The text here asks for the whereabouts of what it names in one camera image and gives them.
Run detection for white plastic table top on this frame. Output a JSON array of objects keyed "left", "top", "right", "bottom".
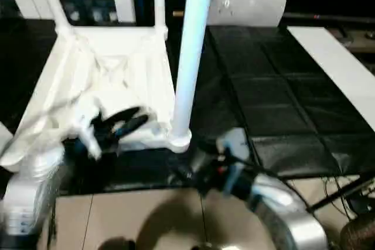
[{"left": 0, "top": 24, "right": 193, "bottom": 173}]

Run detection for black work mat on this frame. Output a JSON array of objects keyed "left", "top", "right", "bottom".
[{"left": 0, "top": 17, "right": 375, "bottom": 195}]

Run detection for black stand rod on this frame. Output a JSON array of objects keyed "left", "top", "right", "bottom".
[{"left": 306, "top": 178, "right": 375, "bottom": 213}]

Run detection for grey cushion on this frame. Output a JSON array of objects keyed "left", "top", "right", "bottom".
[{"left": 206, "top": 0, "right": 289, "bottom": 27}]

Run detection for white flat board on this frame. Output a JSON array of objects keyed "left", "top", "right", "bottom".
[{"left": 286, "top": 26, "right": 375, "bottom": 132}]

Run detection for brown woven basket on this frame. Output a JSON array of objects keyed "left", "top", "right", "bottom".
[{"left": 339, "top": 216, "right": 375, "bottom": 250}]

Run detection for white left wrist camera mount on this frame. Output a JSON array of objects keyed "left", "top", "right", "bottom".
[{"left": 71, "top": 96, "right": 103, "bottom": 162}]

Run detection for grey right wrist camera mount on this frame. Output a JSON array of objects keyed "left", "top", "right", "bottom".
[{"left": 216, "top": 128, "right": 253, "bottom": 195}]

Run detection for thin tangled floor cables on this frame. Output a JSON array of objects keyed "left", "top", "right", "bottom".
[{"left": 322, "top": 175, "right": 375, "bottom": 221}]

